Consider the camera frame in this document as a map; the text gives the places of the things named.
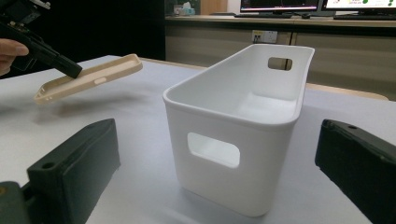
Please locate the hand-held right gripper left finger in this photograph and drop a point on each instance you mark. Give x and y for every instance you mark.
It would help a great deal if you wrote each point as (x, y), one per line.
(77, 174)

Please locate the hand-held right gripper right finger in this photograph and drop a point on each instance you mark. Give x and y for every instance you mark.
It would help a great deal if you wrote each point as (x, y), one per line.
(361, 168)

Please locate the beige phone case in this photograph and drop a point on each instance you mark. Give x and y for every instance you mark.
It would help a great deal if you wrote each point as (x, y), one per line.
(109, 70)

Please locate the white plastic storage bin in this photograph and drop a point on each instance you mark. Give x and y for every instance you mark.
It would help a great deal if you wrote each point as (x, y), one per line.
(264, 174)

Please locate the black curtain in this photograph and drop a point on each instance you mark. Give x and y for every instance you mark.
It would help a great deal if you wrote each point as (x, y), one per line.
(109, 28)

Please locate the white table sheet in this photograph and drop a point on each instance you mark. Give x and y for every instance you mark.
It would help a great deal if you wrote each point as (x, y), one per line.
(140, 189)

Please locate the teal tissue box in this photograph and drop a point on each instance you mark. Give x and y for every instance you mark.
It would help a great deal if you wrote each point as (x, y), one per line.
(186, 9)

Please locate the black keyboard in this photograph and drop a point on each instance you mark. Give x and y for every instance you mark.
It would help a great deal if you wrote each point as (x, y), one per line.
(264, 15)
(364, 17)

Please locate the computer monitor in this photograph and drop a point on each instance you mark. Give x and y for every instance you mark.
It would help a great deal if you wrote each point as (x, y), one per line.
(361, 3)
(280, 4)

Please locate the wooden counter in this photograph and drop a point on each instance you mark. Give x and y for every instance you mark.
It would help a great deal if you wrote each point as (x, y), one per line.
(218, 18)

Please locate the white wall power outlet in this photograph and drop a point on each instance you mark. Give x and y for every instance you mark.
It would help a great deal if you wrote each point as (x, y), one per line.
(264, 36)

